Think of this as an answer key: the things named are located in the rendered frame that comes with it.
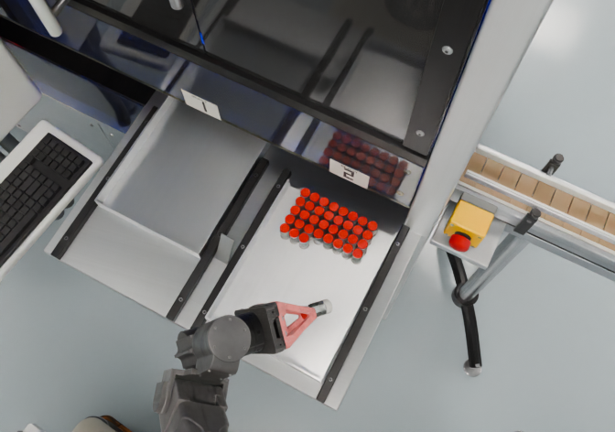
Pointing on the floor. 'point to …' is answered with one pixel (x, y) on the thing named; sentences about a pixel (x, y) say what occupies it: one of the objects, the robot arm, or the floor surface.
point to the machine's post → (480, 92)
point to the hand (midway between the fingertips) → (307, 314)
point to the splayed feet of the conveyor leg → (472, 367)
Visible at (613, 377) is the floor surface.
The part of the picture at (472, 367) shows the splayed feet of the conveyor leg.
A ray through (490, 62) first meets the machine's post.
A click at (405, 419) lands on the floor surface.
